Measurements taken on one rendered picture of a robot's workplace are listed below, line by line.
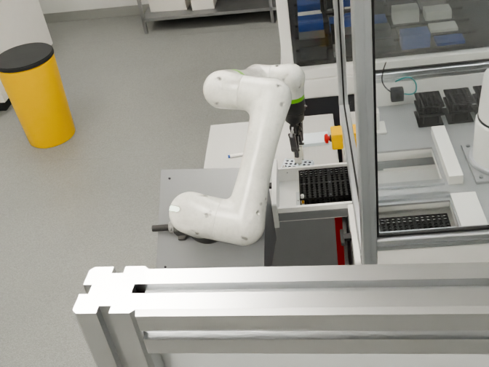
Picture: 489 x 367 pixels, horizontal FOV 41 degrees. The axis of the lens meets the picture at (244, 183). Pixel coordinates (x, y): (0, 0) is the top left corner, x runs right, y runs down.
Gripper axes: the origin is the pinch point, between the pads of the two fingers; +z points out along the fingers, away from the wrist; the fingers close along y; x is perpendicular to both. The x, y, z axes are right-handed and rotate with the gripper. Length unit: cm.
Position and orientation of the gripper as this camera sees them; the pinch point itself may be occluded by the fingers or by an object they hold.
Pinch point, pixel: (298, 154)
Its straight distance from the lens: 265.4
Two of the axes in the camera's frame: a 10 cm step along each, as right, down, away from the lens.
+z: 1.4, 8.0, 5.8
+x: 9.3, 0.9, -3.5
